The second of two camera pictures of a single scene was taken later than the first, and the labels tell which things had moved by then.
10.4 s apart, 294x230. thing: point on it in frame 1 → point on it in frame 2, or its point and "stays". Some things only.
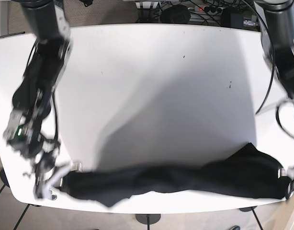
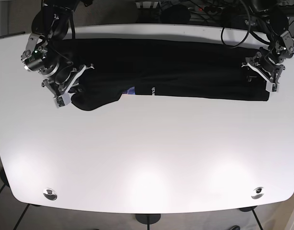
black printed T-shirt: (247, 172) → (160, 68)
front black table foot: (148, 219) stays
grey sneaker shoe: (235, 227) stays
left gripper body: (44, 176) → (66, 77)
